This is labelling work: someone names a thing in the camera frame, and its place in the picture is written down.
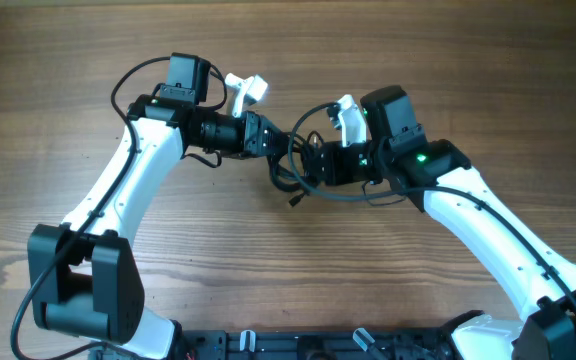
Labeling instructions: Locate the black cable bundle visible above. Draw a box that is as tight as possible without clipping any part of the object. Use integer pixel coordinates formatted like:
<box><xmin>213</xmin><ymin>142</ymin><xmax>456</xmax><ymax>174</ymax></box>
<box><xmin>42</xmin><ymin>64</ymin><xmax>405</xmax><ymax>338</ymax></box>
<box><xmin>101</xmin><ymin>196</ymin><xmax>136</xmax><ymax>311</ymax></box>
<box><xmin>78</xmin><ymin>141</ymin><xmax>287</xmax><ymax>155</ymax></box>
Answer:
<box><xmin>266</xmin><ymin>130</ymin><xmax>327</xmax><ymax>209</ymax></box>

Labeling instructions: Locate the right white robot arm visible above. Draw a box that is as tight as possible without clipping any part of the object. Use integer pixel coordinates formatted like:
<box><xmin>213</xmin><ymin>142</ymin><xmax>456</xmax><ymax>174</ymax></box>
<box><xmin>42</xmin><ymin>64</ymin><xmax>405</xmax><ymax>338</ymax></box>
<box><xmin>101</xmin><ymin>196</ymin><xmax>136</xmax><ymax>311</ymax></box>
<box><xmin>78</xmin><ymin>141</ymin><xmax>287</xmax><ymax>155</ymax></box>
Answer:
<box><xmin>303</xmin><ymin>85</ymin><xmax>576</xmax><ymax>359</ymax></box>

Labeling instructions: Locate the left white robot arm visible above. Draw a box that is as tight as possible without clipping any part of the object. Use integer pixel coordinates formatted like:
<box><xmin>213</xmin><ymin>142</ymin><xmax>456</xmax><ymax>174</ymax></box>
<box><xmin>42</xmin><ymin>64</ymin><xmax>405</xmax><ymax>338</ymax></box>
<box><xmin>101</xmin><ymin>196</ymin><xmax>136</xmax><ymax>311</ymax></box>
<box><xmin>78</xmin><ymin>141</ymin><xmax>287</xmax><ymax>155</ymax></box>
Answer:
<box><xmin>19</xmin><ymin>53</ymin><xmax>286</xmax><ymax>359</ymax></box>

